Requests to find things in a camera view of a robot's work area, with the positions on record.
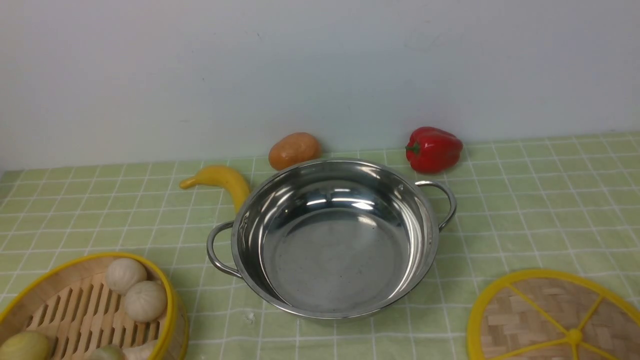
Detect woven bamboo lid yellow frame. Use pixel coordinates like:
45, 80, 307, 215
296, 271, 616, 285
466, 268, 640, 360

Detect bamboo steamer basket yellow rim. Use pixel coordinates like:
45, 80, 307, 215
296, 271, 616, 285
0, 252, 189, 360

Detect stainless steel pot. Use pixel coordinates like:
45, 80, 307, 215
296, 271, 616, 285
206, 158, 458, 321

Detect orange toy potato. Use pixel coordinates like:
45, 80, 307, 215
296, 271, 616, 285
268, 132, 322, 171

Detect yellow toy banana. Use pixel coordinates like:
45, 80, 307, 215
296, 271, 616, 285
179, 165, 251, 213

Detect red toy bell pepper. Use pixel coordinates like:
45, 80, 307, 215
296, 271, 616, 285
405, 126, 464, 174

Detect green checkered tablecloth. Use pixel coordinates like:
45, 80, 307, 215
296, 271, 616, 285
0, 133, 640, 360

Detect white toy bun lower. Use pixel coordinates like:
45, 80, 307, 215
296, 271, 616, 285
124, 280, 168, 322

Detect white toy bun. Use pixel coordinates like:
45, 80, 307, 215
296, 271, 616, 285
104, 257, 147, 296
124, 280, 168, 322

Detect white toy bun upper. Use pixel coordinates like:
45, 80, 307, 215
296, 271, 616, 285
104, 257, 147, 296

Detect white toy dumpling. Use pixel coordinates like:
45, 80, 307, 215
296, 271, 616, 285
122, 340, 158, 360

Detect green toy dumpling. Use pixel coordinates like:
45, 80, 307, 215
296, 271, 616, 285
86, 344, 126, 360

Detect pale green toy bun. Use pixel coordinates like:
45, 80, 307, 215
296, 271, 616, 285
0, 331, 51, 360

